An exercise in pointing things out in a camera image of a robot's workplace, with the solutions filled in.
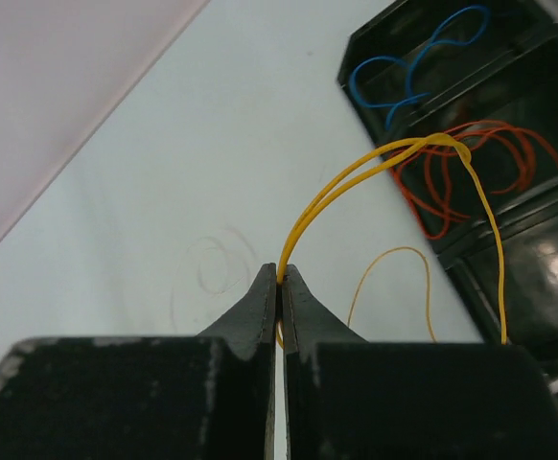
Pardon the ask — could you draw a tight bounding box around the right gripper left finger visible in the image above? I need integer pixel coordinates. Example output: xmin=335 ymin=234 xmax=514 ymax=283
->
xmin=0 ymin=264 xmax=276 ymax=459

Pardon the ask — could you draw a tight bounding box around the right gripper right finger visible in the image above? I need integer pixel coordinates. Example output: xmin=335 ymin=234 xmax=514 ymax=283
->
xmin=281 ymin=265 xmax=558 ymax=459

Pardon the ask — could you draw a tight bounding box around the yellow wire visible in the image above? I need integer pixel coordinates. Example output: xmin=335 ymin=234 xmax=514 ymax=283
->
xmin=274 ymin=132 xmax=508 ymax=350

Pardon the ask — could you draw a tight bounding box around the orange wire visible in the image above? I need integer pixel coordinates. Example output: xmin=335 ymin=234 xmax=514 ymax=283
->
xmin=386 ymin=119 xmax=558 ymax=241

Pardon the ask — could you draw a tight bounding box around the right black sorting bin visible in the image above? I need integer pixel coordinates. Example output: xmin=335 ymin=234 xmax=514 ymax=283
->
xmin=337 ymin=1 xmax=558 ymax=379

